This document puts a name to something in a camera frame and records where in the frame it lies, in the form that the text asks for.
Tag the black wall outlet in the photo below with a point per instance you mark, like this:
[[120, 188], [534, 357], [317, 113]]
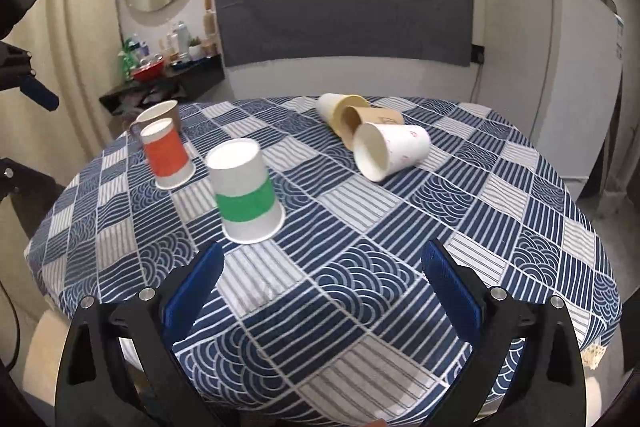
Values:
[[478, 54]]

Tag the white cup with orange band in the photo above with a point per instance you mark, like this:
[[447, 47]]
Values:
[[167, 157]]

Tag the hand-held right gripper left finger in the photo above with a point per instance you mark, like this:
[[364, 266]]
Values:
[[195, 292]]

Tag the white refrigerator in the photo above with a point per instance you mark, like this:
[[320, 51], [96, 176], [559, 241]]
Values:
[[560, 82]]

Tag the black stand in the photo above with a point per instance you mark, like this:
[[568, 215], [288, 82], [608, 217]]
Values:
[[30, 179]]

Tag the small potted plant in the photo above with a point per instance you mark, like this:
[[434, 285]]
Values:
[[195, 48]]

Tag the green plastic bottle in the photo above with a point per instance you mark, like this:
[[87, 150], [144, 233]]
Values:
[[129, 57]]

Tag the cream yellow paper cup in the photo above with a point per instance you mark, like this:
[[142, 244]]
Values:
[[330, 104]]

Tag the blue white patterned tablecloth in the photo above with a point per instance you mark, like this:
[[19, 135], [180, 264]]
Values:
[[350, 257]]

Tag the white cup with green band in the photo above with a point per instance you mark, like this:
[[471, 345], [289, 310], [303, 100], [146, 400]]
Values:
[[245, 202]]

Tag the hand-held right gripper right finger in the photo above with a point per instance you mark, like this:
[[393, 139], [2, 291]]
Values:
[[450, 292]]

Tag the black wall shelf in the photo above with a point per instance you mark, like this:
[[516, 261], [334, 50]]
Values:
[[200, 79]]

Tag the red bowl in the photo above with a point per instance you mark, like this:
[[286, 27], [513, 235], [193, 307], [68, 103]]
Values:
[[149, 71]]

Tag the brown paper cup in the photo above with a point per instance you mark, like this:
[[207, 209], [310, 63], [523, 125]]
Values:
[[167, 109]]

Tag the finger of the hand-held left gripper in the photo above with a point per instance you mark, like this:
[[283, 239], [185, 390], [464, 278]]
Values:
[[37, 92]]

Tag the beige curtain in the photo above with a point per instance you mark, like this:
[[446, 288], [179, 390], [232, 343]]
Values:
[[80, 32]]

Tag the white spray bottle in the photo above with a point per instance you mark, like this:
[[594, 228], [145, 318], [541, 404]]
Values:
[[181, 38]]

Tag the kraft paper cup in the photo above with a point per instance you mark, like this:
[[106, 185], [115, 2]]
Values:
[[385, 116]]

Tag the white cup with pink print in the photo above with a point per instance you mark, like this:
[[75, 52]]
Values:
[[405, 147]]

